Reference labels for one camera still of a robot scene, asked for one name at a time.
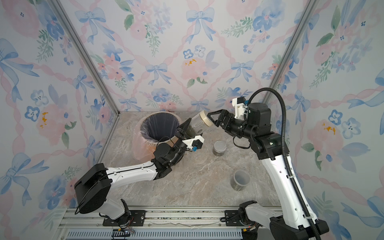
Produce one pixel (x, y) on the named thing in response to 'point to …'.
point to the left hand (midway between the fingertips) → (194, 123)
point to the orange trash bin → (156, 127)
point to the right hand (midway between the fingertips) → (214, 118)
